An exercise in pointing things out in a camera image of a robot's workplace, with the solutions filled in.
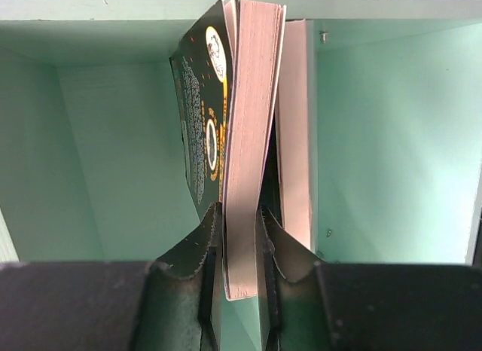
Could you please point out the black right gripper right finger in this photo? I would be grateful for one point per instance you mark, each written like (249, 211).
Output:
(292, 313)

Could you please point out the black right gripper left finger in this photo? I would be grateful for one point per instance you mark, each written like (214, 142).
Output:
(180, 308)

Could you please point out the black paperback book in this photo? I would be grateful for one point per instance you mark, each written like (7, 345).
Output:
(226, 71)

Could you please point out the dark blue paperback book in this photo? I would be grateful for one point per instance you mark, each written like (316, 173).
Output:
(292, 134)

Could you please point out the mint green wooden shelf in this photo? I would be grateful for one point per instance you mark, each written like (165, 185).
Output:
(92, 163)

